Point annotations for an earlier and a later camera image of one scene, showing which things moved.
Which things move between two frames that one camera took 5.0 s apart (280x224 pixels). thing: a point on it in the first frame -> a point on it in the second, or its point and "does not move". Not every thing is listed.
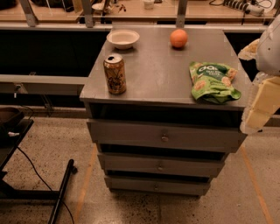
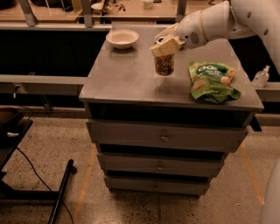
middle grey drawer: [164, 164] does not move
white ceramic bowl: [122, 38] does not move
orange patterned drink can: [115, 70] -> [165, 65]
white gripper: [269, 51] -> [189, 31]
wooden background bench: [139, 11] does not move
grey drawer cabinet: [164, 108] does not move
